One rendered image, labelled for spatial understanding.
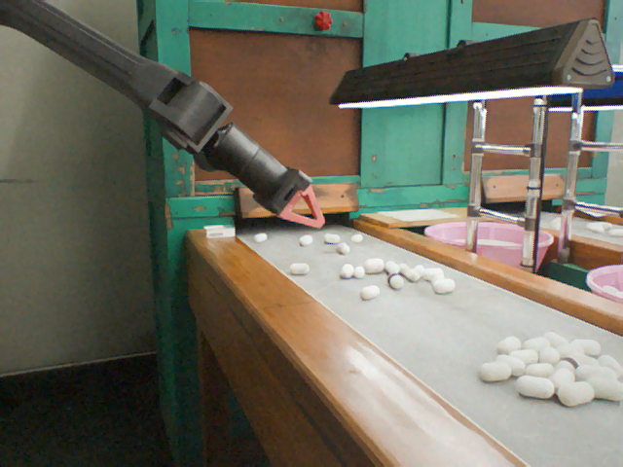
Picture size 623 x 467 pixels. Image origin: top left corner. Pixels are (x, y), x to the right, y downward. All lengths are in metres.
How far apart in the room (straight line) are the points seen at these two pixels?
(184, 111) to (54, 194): 1.41
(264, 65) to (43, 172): 1.04
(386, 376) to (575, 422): 0.17
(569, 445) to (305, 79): 1.03
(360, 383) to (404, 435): 0.09
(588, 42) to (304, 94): 0.79
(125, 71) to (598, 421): 0.67
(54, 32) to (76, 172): 1.27
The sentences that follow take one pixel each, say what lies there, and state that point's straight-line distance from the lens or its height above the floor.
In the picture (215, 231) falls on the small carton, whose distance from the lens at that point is 1.15.
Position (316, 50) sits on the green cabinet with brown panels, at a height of 1.18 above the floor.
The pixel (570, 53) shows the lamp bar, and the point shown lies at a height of 1.07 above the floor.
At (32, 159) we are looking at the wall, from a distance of 2.08.
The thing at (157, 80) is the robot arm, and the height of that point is 1.06.
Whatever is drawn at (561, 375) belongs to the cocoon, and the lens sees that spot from 0.59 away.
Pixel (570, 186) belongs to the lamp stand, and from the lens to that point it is 1.22.
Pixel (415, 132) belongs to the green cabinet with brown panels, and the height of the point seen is 0.98.
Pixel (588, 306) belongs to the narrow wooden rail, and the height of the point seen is 0.76.
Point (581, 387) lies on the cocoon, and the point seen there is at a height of 0.76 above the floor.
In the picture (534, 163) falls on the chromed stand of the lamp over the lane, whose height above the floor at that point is 0.94.
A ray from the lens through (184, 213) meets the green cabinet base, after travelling 1.25.
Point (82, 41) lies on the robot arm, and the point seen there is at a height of 1.11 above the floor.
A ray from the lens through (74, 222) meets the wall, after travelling 2.10.
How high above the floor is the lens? 1.00
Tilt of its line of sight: 11 degrees down
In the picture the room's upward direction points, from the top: straight up
